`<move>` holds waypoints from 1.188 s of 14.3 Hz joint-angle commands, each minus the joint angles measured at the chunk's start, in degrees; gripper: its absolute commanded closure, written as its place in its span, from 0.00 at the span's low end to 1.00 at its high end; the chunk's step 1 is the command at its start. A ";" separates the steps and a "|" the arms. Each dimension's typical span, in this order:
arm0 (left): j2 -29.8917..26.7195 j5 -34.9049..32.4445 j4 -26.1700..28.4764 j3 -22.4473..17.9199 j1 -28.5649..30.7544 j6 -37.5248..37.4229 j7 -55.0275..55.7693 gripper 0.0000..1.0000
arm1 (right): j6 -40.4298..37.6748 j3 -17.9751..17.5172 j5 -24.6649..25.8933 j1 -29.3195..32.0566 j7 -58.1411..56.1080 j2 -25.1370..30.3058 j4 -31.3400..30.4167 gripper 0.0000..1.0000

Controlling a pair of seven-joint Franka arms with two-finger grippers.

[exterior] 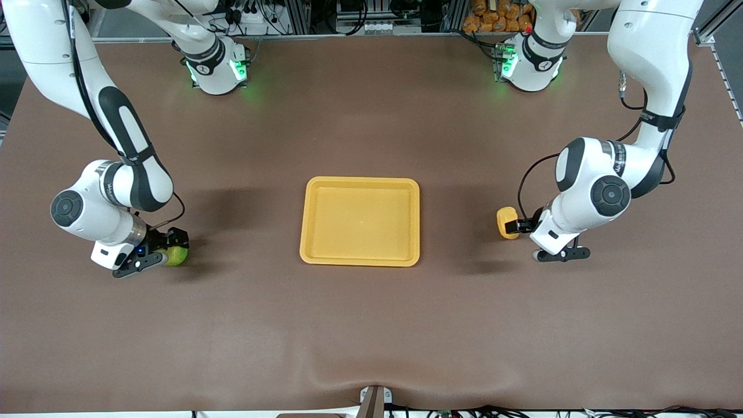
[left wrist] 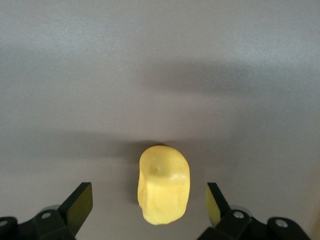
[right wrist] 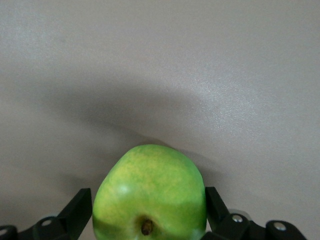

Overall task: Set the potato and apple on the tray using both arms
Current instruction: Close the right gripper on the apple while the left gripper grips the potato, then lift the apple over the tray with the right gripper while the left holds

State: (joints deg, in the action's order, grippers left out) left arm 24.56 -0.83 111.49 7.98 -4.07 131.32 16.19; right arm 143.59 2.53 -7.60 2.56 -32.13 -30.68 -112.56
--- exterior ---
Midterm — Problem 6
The aluminium table edge rail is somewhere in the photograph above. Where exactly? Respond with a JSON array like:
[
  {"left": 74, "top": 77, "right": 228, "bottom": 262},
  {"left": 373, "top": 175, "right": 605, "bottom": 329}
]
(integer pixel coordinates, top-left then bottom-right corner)
[{"left": 87, "top": 31, "right": 718, "bottom": 47}]

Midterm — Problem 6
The brown table mat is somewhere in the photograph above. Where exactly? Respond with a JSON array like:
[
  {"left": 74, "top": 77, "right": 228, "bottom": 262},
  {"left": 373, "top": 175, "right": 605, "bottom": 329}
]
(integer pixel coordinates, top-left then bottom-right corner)
[{"left": 0, "top": 34, "right": 743, "bottom": 414}]

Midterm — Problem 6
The white power box with plugs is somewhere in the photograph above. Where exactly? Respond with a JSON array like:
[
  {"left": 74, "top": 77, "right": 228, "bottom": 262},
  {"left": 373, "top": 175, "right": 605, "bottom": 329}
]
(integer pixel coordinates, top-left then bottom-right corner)
[{"left": 225, "top": 0, "right": 275, "bottom": 37}]

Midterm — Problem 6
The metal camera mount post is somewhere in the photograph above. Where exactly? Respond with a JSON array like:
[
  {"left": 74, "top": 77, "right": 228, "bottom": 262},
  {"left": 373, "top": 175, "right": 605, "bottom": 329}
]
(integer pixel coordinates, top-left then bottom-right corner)
[{"left": 357, "top": 385, "right": 393, "bottom": 418}]

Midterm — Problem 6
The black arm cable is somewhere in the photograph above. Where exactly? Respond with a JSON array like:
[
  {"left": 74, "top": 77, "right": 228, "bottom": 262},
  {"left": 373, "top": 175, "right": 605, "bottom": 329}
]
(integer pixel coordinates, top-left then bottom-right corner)
[
  {"left": 61, "top": 0, "right": 186, "bottom": 230},
  {"left": 517, "top": 70, "right": 679, "bottom": 221}
]

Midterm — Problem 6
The bag of orange snacks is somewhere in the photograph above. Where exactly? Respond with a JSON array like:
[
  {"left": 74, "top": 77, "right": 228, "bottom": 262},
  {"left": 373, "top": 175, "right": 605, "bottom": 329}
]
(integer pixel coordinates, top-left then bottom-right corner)
[{"left": 463, "top": 0, "right": 536, "bottom": 33}]

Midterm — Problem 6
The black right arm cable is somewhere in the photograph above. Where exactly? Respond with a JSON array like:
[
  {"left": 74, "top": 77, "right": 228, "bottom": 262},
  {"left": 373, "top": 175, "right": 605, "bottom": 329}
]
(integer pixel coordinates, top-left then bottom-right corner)
[{"left": 61, "top": 0, "right": 186, "bottom": 230}]

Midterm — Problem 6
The yellow plastic tray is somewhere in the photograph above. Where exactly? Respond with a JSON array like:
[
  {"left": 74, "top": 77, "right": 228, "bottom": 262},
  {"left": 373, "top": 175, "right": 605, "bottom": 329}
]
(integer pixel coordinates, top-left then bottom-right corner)
[{"left": 300, "top": 176, "right": 421, "bottom": 268}]

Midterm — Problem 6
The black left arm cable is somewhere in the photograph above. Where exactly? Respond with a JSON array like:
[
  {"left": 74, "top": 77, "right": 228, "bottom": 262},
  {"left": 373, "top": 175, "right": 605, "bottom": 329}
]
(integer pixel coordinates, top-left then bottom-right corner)
[{"left": 517, "top": 70, "right": 679, "bottom": 221}]

